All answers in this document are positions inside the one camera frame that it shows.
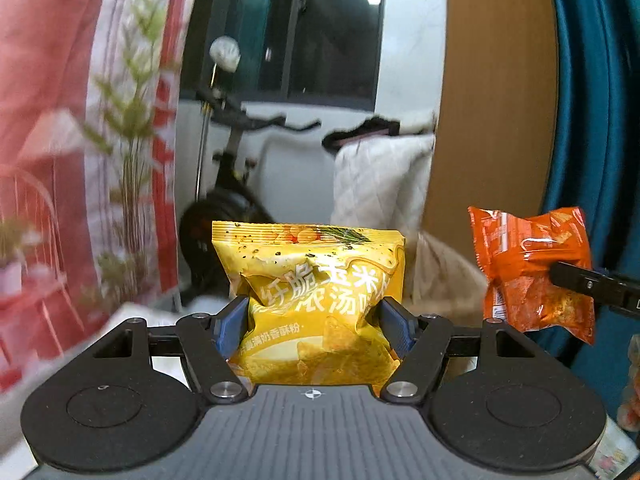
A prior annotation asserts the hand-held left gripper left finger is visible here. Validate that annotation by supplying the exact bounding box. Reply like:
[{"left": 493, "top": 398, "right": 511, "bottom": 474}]
[{"left": 92, "top": 296, "right": 252, "bottom": 406}]

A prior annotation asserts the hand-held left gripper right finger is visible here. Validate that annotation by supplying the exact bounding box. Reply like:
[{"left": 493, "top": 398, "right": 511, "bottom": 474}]
[{"left": 372, "top": 297, "right": 542, "bottom": 407}]

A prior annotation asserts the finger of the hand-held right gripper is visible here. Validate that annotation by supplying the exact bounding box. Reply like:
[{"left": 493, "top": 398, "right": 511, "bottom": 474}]
[{"left": 549, "top": 260, "right": 640, "bottom": 318}]

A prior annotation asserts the orange snack packet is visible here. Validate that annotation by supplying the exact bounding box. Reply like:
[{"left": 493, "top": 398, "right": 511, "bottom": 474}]
[{"left": 468, "top": 205, "right": 597, "bottom": 345}]

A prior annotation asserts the yellow corn chip bag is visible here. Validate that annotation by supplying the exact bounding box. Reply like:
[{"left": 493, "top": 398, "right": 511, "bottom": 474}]
[{"left": 211, "top": 220, "right": 407, "bottom": 387}]

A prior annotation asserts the black exercise bike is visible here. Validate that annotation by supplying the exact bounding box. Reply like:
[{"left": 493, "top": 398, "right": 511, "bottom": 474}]
[{"left": 177, "top": 77, "right": 322, "bottom": 307}]

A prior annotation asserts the white quilted jacket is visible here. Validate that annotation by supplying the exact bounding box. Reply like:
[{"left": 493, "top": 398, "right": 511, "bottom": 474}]
[{"left": 331, "top": 132, "right": 437, "bottom": 307}]

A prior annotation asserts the teal cloth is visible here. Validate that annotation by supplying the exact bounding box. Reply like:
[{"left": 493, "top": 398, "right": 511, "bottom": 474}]
[{"left": 539, "top": 0, "right": 640, "bottom": 411}]

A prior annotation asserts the dark garment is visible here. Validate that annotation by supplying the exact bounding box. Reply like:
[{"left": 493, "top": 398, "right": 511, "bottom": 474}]
[{"left": 322, "top": 116, "right": 402, "bottom": 151}]

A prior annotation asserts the wooden chair back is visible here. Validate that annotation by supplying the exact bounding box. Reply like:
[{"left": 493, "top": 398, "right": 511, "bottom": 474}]
[{"left": 419, "top": 0, "right": 562, "bottom": 243}]

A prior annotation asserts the red white plant-print curtain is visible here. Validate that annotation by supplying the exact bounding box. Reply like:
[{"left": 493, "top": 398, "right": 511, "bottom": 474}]
[{"left": 0, "top": 0, "right": 203, "bottom": 393}]

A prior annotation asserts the dark window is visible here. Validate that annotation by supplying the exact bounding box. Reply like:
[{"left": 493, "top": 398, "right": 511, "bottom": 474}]
[{"left": 182, "top": 0, "right": 387, "bottom": 111}]

